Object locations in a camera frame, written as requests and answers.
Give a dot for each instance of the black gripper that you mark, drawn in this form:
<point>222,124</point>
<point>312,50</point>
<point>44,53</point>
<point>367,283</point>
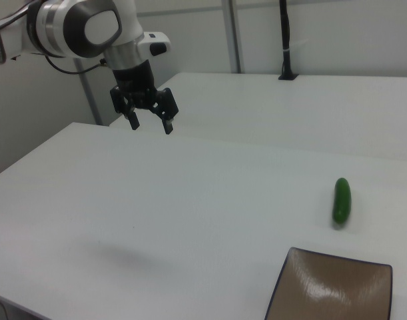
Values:
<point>135,78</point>

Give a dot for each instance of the black pole with base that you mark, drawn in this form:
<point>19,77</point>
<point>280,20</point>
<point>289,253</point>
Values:
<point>285,40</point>

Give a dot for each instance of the brown square ceramic plate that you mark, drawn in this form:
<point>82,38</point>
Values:
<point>333,286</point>

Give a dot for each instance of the green cucumber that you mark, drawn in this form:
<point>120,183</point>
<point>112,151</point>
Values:
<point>341,204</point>

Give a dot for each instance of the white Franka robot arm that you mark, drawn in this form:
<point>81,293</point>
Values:
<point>56,23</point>

